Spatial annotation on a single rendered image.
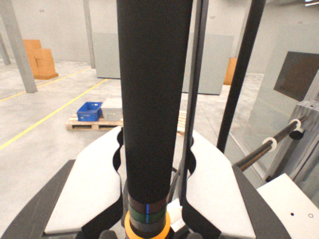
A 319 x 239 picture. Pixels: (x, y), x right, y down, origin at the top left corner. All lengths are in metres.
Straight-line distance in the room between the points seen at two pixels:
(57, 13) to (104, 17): 3.36
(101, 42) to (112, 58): 0.76
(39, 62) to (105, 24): 6.14
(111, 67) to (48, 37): 8.27
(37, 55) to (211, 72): 7.10
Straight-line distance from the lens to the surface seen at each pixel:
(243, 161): 0.29
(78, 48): 13.96
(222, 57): 5.95
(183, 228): 0.21
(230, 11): 13.14
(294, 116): 0.65
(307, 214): 0.60
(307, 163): 0.96
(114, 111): 3.25
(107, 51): 7.62
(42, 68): 8.47
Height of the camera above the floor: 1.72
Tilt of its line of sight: 27 degrees down
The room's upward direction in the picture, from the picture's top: 4 degrees clockwise
